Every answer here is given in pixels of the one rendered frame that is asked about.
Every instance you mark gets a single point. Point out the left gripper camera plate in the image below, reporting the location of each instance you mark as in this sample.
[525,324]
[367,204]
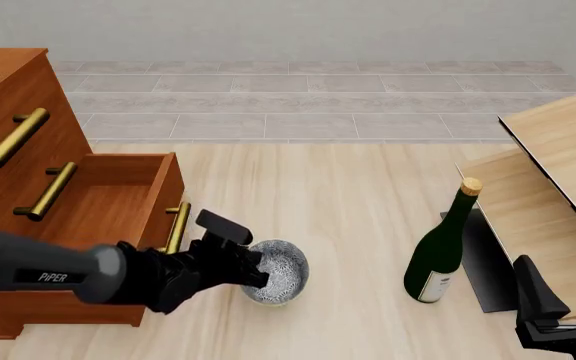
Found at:
[225,227]

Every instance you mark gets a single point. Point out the open wooden drawer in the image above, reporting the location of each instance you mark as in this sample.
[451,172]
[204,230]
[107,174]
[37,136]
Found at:
[103,202]

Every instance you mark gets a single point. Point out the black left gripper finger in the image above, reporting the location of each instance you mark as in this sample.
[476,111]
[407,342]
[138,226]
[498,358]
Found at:
[255,279]
[255,256]

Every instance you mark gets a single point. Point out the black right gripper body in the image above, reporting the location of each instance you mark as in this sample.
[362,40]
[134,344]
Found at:
[563,335]

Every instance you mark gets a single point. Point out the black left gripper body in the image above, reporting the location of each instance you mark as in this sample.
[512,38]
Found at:
[218,262]

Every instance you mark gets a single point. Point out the dark green wine bottle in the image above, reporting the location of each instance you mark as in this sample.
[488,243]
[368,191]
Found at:
[438,247]

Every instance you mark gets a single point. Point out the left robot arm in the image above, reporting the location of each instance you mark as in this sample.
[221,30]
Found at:
[43,262]

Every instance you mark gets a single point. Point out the pale wooden rack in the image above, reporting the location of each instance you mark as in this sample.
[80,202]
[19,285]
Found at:
[533,195]

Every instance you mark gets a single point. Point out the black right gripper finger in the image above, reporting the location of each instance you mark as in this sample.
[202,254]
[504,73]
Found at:
[538,288]

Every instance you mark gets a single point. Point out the black patterned bowl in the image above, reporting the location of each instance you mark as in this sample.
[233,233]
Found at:
[288,270]

